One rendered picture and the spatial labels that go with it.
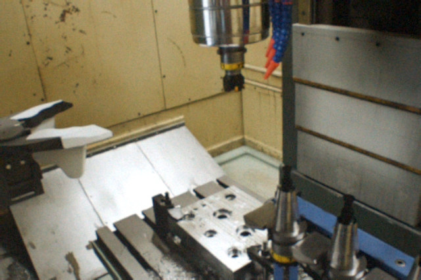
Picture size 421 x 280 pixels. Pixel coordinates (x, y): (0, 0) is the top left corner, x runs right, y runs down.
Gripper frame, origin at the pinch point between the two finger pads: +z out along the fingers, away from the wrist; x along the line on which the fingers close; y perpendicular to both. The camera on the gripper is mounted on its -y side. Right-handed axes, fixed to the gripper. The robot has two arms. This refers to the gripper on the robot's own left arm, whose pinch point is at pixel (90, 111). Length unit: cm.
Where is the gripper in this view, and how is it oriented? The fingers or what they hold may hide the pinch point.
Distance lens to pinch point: 53.8
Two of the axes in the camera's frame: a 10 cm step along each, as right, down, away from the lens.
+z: 8.1, -3.1, 5.0
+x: 5.8, 3.1, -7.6
